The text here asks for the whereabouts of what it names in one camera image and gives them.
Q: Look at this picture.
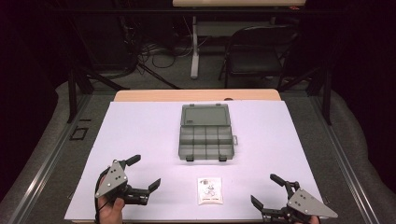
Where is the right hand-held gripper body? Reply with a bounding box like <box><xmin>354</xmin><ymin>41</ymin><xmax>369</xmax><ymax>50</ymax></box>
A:
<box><xmin>261</xmin><ymin>180</ymin><xmax>339</xmax><ymax>224</ymax></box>

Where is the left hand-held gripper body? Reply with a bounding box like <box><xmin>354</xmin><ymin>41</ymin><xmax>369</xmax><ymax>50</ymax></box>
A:
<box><xmin>94</xmin><ymin>159</ymin><xmax>150</xmax><ymax>206</ymax></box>

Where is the person's right hand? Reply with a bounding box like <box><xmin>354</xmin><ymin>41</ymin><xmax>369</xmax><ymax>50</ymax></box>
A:
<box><xmin>295</xmin><ymin>216</ymin><xmax>321</xmax><ymax>224</ymax></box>

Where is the person's left hand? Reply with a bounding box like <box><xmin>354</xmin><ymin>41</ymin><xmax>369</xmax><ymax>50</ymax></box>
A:
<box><xmin>98</xmin><ymin>197</ymin><xmax>126</xmax><ymax>224</ymax></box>

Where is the white table mat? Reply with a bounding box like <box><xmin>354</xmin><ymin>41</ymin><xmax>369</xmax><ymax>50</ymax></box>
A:
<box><xmin>64</xmin><ymin>100</ymin><xmax>325</xmax><ymax>223</ymax></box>

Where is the small white printed packet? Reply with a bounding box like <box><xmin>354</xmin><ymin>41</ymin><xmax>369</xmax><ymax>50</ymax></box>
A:
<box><xmin>196</xmin><ymin>176</ymin><xmax>224</xmax><ymax>206</ymax></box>

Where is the grey plastic compartment box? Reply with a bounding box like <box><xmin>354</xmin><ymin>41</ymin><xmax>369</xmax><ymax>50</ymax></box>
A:
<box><xmin>177</xmin><ymin>103</ymin><xmax>239</xmax><ymax>162</ymax></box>

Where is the black folding chair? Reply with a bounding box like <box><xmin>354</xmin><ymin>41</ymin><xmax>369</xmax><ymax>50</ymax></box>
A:
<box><xmin>218</xmin><ymin>24</ymin><xmax>301</xmax><ymax>90</ymax></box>

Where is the white-legged wooden desk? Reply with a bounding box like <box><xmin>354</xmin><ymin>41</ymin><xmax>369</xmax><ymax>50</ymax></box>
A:
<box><xmin>172</xmin><ymin>0</ymin><xmax>307</xmax><ymax>80</ymax></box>

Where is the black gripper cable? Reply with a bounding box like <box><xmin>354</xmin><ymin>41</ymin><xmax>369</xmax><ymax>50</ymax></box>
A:
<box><xmin>93</xmin><ymin>174</ymin><xmax>110</xmax><ymax>224</ymax></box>

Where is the black metal frame stand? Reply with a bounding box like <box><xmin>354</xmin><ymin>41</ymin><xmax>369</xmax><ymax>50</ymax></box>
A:
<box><xmin>276</xmin><ymin>64</ymin><xmax>332</xmax><ymax>126</ymax></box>
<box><xmin>65</xmin><ymin>64</ymin><xmax>125</xmax><ymax>124</ymax></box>

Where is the bundle of floor cables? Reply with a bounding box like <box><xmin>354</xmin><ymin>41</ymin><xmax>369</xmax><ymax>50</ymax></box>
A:
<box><xmin>124</xmin><ymin>18</ymin><xmax>195</xmax><ymax>76</ymax></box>

